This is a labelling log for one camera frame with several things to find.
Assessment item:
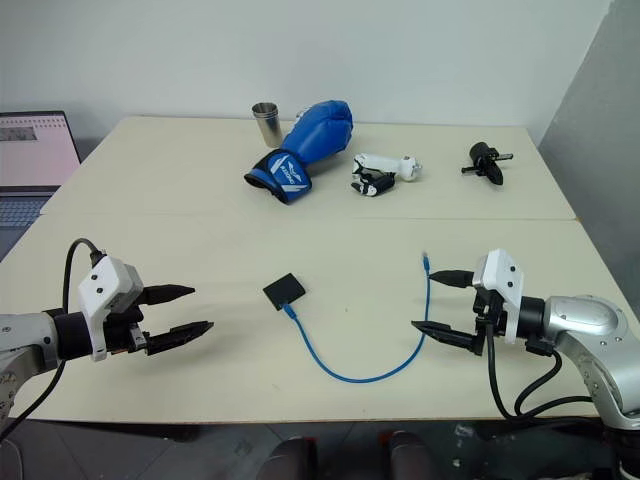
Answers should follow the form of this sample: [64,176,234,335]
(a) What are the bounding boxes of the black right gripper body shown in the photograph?
[470,285,511,357]

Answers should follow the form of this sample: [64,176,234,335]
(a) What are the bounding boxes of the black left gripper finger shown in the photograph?
[145,321,215,357]
[138,284,196,306]

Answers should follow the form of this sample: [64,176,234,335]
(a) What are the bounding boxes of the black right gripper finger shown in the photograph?
[428,269,475,290]
[410,320,482,355]

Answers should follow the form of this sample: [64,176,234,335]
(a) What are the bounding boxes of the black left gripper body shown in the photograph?
[102,298,152,357]

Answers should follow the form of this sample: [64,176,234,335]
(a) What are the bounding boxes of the small black box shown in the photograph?
[262,272,309,312]

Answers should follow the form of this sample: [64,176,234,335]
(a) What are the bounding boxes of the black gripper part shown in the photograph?
[460,141,515,188]

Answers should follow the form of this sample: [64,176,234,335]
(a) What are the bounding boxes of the dark rounded shape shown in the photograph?
[383,430,440,480]
[257,435,318,480]

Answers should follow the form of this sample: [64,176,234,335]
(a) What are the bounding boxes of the open laptop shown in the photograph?
[0,110,82,261]

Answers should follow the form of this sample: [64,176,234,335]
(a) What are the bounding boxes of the blue boxing glove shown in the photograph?
[243,100,354,205]

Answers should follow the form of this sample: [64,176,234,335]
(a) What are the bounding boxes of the stacked steel cups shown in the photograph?
[251,101,284,149]

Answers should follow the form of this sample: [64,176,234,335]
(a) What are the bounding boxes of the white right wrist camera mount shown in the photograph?
[472,248,526,345]

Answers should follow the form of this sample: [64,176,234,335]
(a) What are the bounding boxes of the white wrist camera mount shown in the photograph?
[77,255,145,363]
[472,248,526,345]

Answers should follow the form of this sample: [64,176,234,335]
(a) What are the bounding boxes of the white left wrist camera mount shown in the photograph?
[77,255,145,363]

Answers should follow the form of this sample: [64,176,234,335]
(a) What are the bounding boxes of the blue Ethernet cable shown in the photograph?
[283,252,433,385]

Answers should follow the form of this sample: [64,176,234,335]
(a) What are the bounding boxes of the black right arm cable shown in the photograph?
[485,314,596,422]

